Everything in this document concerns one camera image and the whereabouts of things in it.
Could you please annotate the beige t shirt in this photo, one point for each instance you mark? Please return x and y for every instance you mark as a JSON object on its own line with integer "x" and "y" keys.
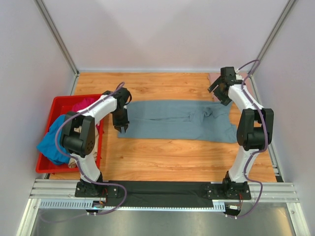
{"x": 72, "y": 162}

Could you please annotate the slotted cable duct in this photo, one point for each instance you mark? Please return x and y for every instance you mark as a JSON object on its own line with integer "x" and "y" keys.
{"x": 131, "y": 205}

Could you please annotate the left aluminium frame post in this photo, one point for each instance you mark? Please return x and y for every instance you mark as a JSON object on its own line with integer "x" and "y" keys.
{"x": 56, "y": 35}

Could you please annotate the red plastic bin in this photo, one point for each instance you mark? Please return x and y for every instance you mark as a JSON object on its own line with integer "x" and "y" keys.
{"x": 60, "y": 106}

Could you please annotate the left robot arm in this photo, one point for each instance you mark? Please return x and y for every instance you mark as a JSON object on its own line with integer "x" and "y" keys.
{"x": 76, "y": 137}

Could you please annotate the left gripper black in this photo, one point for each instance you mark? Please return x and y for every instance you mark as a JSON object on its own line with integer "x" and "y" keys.
{"x": 120, "y": 124}

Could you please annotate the bright blue t shirt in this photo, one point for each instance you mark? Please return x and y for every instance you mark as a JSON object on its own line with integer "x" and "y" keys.
{"x": 47, "y": 146}

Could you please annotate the grey blue t shirt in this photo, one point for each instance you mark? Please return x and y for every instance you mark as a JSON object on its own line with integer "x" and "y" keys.
{"x": 180, "y": 119}

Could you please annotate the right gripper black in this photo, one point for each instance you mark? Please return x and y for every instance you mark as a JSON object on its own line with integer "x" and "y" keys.
{"x": 222, "y": 88}

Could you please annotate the right aluminium frame post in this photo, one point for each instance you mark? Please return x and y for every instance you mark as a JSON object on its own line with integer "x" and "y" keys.
{"x": 290, "y": 4}

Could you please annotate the aluminium frame post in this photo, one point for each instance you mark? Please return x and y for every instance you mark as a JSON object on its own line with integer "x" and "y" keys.
{"x": 56, "y": 35}
{"x": 290, "y": 4}

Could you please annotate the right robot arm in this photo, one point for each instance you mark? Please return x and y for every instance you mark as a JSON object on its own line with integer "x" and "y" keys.
{"x": 254, "y": 134}

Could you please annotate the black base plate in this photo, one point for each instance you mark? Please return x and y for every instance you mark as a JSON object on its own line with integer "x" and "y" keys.
{"x": 173, "y": 192}

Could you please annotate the magenta t shirt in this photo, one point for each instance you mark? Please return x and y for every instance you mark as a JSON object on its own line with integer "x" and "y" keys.
{"x": 81, "y": 105}

